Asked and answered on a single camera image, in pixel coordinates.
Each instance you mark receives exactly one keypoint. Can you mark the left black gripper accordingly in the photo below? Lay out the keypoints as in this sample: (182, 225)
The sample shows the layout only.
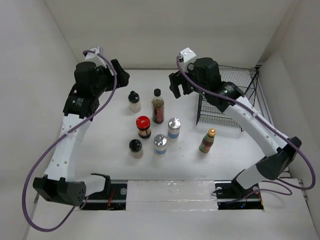
(122, 76)

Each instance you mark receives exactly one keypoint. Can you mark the tall dark sauce bottle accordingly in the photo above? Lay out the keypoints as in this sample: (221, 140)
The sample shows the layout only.
(158, 107)

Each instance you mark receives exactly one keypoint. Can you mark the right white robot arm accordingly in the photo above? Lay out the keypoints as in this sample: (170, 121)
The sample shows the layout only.
(279, 150)

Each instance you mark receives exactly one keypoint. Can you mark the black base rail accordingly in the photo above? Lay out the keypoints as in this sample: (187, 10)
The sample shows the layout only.
(200, 195)

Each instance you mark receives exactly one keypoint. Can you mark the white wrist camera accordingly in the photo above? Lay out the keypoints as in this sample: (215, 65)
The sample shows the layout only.
(93, 57)
(186, 57)

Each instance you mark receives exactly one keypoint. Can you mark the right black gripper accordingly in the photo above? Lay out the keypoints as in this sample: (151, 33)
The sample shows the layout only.
(176, 79)

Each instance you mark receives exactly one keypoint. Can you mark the black cap shaker near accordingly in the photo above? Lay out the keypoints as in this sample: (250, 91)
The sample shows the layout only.
(136, 148)

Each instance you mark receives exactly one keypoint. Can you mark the red lid sauce jar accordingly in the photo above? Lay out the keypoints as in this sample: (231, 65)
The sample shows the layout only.
(143, 124)

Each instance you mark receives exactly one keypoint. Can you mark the black cap shaker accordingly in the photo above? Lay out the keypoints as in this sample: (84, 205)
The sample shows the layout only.
(134, 102)
(136, 148)

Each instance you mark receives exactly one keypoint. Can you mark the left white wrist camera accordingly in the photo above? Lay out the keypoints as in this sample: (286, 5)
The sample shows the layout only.
(93, 57)

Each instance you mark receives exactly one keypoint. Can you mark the black cap shaker far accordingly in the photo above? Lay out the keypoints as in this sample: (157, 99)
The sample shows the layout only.
(134, 102)

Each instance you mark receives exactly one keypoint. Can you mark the yellow cap chili sauce bottle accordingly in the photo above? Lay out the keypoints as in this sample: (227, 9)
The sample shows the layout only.
(208, 141)

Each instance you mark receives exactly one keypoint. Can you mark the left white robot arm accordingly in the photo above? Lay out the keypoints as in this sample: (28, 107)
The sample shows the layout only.
(58, 184)

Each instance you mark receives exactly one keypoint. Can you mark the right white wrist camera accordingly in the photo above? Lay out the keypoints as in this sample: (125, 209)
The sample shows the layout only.
(186, 57)

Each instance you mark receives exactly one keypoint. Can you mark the silver cap blue label shaker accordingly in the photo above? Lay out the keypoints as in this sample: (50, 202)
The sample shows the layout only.
(173, 131)
(160, 144)

